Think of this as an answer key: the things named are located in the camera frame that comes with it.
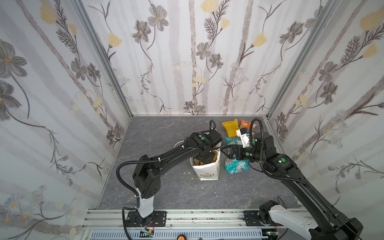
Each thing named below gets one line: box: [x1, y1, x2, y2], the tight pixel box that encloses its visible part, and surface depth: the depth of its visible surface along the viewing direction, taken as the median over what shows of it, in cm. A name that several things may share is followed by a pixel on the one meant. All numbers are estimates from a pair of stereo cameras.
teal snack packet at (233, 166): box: [224, 158, 250, 175], surface depth 90 cm
